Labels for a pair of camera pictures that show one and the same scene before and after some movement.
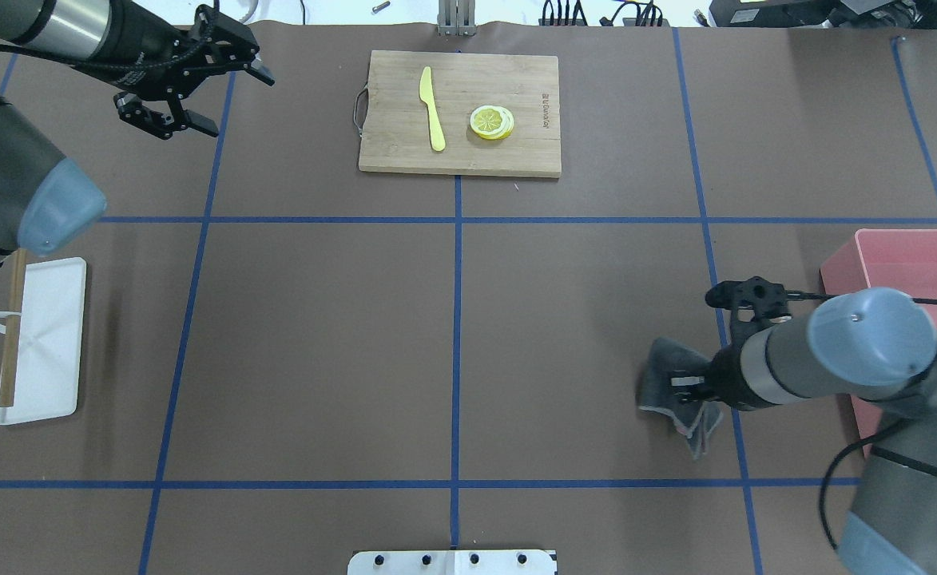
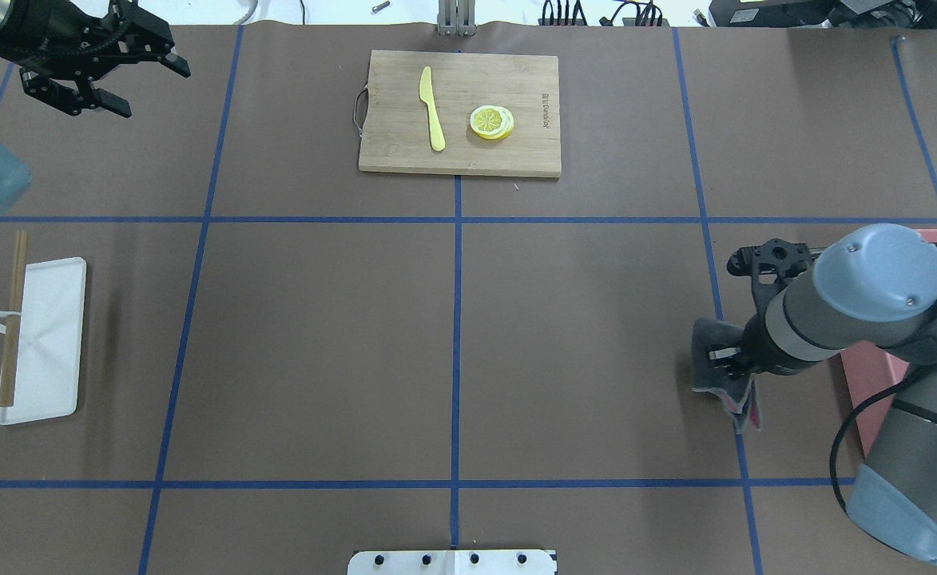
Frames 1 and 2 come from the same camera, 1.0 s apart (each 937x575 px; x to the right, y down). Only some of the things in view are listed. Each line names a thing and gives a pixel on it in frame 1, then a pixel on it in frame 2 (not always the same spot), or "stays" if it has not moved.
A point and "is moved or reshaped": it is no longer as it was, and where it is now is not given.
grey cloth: x=696 y=418 is moved or reshaped
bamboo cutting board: x=395 y=124 stays
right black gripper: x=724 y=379 -> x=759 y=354
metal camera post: x=456 y=17 stays
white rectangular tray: x=49 y=343 stays
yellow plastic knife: x=425 y=93 stays
